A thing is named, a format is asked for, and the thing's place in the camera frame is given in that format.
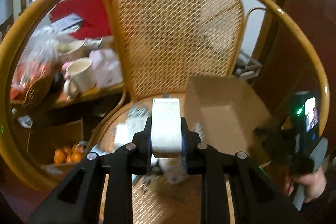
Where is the cream mug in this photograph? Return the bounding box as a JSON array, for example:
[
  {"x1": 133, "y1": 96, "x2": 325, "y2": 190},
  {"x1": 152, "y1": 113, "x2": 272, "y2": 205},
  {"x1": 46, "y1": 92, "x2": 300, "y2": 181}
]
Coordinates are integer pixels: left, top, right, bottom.
[
  {"x1": 57, "y1": 40, "x2": 85, "y2": 63},
  {"x1": 63, "y1": 57, "x2": 96, "y2": 99}
]

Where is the plastic bag of oranges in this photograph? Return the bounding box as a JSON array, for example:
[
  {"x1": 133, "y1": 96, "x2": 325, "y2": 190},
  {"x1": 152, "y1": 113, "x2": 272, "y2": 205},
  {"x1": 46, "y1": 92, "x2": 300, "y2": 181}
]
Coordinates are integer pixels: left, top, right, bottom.
[{"x1": 10, "y1": 26, "x2": 58, "y2": 100}]

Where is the brown cardboard box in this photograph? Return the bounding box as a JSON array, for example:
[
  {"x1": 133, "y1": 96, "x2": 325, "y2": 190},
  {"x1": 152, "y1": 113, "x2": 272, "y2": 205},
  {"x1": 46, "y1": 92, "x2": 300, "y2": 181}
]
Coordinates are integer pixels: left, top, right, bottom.
[{"x1": 183, "y1": 77, "x2": 272, "y2": 164}]

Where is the wooden side table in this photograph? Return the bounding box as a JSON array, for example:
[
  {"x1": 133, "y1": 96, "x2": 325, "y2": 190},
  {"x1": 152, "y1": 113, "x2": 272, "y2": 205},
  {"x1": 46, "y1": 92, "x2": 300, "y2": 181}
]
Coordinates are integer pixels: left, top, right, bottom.
[{"x1": 45, "y1": 83, "x2": 123, "y2": 109}]

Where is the white power adapter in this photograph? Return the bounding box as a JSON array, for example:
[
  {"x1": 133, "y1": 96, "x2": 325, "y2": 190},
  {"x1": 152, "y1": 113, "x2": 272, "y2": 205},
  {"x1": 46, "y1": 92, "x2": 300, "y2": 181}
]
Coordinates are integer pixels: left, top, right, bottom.
[{"x1": 151, "y1": 98, "x2": 182, "y2": 159}]

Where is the cream mug front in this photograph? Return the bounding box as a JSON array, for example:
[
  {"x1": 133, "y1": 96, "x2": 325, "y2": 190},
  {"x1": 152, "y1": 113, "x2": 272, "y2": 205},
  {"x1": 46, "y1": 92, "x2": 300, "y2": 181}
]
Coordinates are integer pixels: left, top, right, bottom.
[{"x1": 63, "y1": 57, "x2": 96, "y2": 99}]

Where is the pink tissue box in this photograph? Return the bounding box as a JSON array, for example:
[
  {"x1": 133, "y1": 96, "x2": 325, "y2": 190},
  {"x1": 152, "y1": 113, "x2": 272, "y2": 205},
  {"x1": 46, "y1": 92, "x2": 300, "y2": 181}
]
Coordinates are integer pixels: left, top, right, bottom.
[{"x1": 89, "y1": 49, "x2": 123, "y2": 90}]

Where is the cardboard box of oranges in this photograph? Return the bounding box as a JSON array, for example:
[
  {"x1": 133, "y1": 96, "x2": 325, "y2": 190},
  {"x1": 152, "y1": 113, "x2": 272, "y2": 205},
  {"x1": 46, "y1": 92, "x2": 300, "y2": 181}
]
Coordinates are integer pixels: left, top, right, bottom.
[{"x1": 27, "y1": 119, "x2": 83, "y2": 178}]

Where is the red cloth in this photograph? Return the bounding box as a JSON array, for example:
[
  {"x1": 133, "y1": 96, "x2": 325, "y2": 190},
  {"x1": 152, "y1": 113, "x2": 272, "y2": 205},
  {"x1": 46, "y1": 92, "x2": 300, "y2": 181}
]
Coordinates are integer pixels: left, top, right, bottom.
[{"x1": 49, "y1": 0, "x2": 112, "y2": 40}]

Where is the person's right hand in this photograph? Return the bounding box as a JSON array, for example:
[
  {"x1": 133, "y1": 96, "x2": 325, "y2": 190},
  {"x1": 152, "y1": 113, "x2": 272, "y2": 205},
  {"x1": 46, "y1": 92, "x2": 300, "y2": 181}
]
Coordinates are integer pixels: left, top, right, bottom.
[{"x1": 284, "y1": 165, "x2": 327, "y2": 203}]

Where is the cream mug back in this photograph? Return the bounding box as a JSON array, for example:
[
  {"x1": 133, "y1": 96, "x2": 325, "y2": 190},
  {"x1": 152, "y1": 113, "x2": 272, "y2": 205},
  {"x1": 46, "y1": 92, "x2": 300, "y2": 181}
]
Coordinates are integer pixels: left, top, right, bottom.
[{"x1": 57, "y1": 40, "x2": 85, "y2": 63}]

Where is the rattan cane chair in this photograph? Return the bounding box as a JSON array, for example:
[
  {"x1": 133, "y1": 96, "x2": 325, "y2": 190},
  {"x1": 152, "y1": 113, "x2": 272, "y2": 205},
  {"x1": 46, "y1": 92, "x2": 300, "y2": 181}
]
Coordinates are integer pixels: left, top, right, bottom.
[{"x1": 0, "y1": 0, "x2": 330, "y2": 224}]

